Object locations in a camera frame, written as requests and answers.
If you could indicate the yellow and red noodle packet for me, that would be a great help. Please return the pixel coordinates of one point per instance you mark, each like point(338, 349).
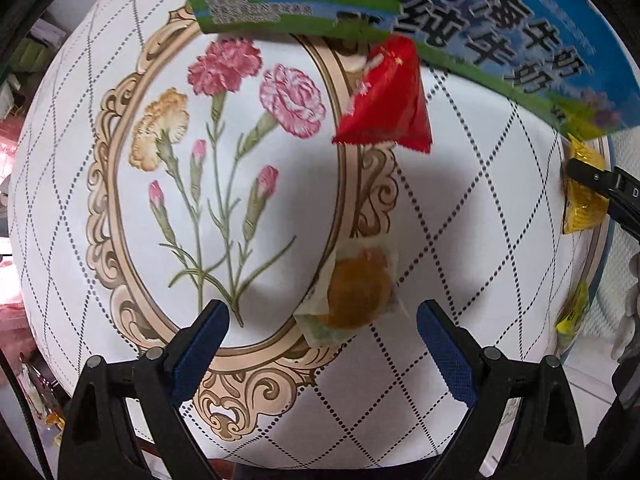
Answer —
point(572, 312)

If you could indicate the blue printed cardboard box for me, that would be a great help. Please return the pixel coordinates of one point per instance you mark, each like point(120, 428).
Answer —
point(475, 20)

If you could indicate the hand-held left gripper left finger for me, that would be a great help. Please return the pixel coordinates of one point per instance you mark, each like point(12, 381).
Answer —
point(200, 350)

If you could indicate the white quilt with flower print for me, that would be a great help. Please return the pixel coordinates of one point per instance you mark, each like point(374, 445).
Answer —
point(250, 210)

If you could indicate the yellow snack packet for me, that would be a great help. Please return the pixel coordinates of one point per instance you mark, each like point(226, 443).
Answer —
point(582, 205)

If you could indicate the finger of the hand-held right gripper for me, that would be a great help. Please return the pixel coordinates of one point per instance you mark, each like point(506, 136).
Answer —
point(612, 190)

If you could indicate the round yolk pastry packet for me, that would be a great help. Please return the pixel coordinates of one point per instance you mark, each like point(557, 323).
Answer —
point(355, 295)

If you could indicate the red snack packet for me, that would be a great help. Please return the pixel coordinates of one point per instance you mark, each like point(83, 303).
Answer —
point(387, 100)

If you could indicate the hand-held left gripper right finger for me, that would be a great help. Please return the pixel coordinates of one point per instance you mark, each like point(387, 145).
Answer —
point(447, 350)

